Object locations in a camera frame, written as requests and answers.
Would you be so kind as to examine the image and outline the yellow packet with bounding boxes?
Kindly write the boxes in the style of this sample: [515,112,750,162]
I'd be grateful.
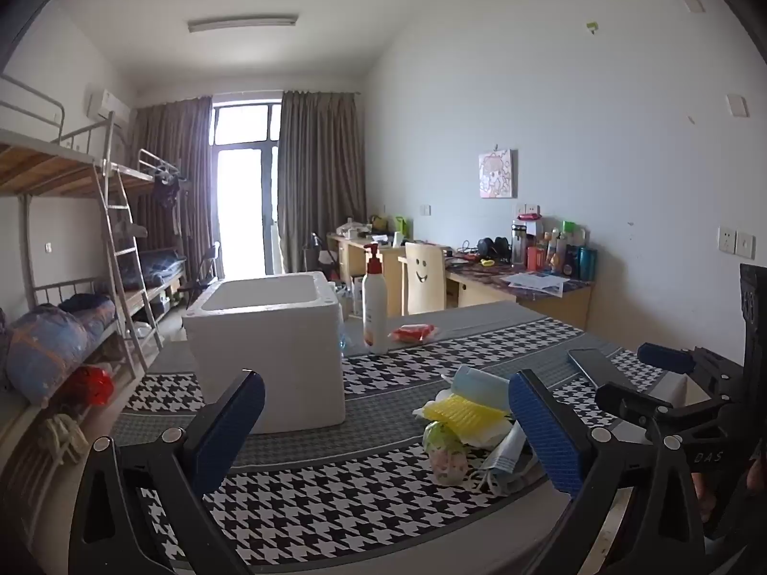
[422,394,511,433]

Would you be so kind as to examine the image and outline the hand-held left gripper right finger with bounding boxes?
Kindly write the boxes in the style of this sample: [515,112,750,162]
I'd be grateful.
[508,368,707,575]

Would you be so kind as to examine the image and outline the blue orange quilt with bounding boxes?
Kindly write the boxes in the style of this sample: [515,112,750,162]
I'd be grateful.
[6,302,91,406]

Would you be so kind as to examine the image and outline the red snack packet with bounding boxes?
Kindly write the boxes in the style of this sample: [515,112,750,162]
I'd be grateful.
[387,323,440,344]

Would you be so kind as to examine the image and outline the blue face mask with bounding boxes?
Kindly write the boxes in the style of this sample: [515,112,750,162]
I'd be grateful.
[449,364,515,411]

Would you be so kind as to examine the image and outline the brown curtain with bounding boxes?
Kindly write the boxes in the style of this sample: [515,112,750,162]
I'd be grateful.
[279,90,368,276]
[128,96,215,279]

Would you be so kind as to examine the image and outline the pink cartoon wall poster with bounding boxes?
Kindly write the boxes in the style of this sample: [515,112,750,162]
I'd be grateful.
[478,149,515,198]

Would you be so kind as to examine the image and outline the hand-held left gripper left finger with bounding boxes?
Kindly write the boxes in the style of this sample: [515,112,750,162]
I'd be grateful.
[69,368,266,575]

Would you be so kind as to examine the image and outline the white printed papers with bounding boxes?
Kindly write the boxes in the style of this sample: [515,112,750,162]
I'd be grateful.
[506,272,570,299]

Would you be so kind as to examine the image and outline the black folding chair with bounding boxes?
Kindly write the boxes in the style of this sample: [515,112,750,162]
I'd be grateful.
[176,242,221,308]

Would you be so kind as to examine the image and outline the houndstooth tablecloth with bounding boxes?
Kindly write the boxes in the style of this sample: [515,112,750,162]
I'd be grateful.
[111,302,708,575]

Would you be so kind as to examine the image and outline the glass balcony door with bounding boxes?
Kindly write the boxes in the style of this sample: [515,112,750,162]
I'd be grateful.
[211,92,282,279]

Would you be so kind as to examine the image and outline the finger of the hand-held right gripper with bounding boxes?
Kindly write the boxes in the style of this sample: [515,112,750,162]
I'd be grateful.
[637,343,747,397]
[595,380,741,450]

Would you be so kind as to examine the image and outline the white lotion pump bottle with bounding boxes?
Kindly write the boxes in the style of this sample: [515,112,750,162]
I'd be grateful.
[361,242,390,354]

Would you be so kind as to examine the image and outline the black smartphone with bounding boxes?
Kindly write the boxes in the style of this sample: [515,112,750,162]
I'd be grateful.
[566,347,630,390]

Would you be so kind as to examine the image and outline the beige cloth bundle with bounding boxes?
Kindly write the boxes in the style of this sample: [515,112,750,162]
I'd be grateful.
[39,413,91,468]

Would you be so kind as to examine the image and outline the white foam box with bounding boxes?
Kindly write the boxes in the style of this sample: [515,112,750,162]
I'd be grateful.
[181,271,347,435]

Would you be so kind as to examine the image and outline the dark hanging clothes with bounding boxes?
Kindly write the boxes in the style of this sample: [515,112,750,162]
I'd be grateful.
[152,171,188,234]

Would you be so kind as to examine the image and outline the wooden smiley face chair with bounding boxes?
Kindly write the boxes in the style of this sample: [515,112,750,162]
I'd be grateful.
[398,241,447,317]

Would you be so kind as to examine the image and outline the blue plaid bedding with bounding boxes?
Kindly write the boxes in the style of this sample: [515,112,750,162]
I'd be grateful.
[140,252,186,288]

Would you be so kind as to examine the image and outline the white face mask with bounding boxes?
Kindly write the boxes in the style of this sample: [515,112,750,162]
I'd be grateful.
[476,422,547,497]

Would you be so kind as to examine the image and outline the green pink small packet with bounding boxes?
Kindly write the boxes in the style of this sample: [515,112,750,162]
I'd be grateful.
[422,420,469,485]

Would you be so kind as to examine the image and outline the metal bunk bed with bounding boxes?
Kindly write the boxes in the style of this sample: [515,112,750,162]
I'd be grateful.
[102,149,188,315]
[0,75,165,432]

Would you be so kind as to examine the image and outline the row of toiletry bottles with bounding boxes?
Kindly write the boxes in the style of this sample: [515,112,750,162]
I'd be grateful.
[511,218,598,281]

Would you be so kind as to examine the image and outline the red bag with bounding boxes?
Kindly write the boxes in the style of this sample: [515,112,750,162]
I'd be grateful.
[70,367,115,408]

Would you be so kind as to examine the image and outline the ceiling tube light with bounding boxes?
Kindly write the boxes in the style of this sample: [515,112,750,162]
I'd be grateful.
[187,13,299,34]

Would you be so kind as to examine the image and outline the white air conditioner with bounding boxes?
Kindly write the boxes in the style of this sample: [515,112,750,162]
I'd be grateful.
[87,90,131,127]

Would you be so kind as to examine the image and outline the metal bunk bed ladder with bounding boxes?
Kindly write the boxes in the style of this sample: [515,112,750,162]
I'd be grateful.
[94,161,165,381]

